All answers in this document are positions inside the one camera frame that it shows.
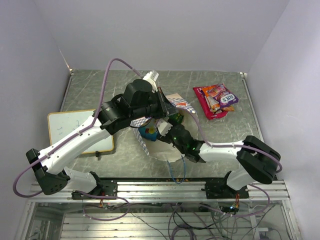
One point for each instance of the green snack packet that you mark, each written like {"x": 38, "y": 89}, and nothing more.
{"x": 177, "y": 118}

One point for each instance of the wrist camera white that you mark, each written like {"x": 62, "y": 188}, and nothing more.
{"x": 152, "y": 77}
{"x": 163, "y": 126}

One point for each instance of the orange snack packet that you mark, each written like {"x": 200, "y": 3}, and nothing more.
{"x": 213, "y": 104}

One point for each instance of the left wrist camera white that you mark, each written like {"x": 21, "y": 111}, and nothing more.
{"x": 152, "y": 77}

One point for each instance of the aluminium rail frame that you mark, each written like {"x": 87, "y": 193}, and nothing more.
{"x": 152, "y": 192}

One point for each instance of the colourful candy packet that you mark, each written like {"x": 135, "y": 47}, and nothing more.
{"x": 222, "y": 95}

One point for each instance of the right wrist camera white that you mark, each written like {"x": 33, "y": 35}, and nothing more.
{"x": 163, "y": 126}

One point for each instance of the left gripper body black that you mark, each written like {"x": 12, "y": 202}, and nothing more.
{"x": 157, "y": 109}

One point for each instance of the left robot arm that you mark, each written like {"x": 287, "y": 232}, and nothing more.
{"x": 50, "y": 164}

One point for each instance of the small whiteboard yellow frame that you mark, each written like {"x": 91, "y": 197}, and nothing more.
{"x": 60, "y": 124}

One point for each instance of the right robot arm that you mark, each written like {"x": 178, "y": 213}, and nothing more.
{"x": 258, "y": 162}

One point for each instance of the blue checkered paper bag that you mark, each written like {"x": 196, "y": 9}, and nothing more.
{"x": 174, "y": 158}

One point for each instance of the red chips packet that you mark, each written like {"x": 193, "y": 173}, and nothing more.
{"x": 205, "y": 107}

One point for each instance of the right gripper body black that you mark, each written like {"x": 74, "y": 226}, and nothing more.
{"x": 168, "y": 138}

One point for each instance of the blue gummy snack bag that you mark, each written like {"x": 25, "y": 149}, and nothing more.
{"x": 149, "y": 132}

